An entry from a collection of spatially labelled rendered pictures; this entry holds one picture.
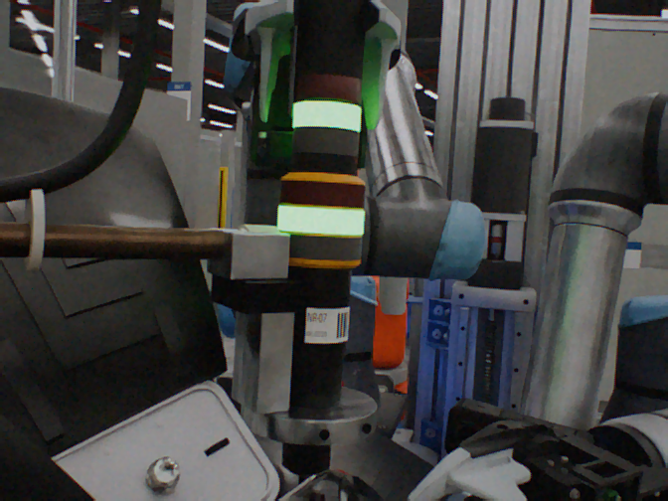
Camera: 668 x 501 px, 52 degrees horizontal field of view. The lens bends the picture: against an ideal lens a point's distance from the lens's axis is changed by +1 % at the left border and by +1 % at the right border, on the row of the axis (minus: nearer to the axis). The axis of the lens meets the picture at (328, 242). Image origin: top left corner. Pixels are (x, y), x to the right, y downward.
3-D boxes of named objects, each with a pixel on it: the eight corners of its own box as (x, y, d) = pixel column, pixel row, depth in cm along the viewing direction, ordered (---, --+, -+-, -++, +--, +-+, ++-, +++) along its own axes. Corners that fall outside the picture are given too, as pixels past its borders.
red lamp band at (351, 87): (316, 96, 32) (317, 70, 32) (282, 103, 35) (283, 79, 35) (374, 105, 34) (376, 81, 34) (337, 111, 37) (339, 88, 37)
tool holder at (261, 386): (240, 461, 29) (252, 235, 29) (182, 415, 35) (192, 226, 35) (404, 434, 34) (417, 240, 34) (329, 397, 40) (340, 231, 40)
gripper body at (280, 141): (372, 167, 41) (343, 176, 53) (381, 23, 41) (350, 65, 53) (245, 158, 40) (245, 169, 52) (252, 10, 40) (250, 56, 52)
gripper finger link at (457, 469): (469, 496, 40) (569, 476, 45) (404, 452, 45) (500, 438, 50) (460, 547, 40) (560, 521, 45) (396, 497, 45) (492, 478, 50)
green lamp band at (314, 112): (314, 124, 32) (316, 97, 32) (281, 128, 35) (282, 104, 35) (372, 132, 34) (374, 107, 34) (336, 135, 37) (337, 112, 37)
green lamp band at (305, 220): (304, 233, 32) (305, 207, 32) (262, 228, 36) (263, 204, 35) (380, 236, 34) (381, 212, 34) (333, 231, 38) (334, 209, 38)
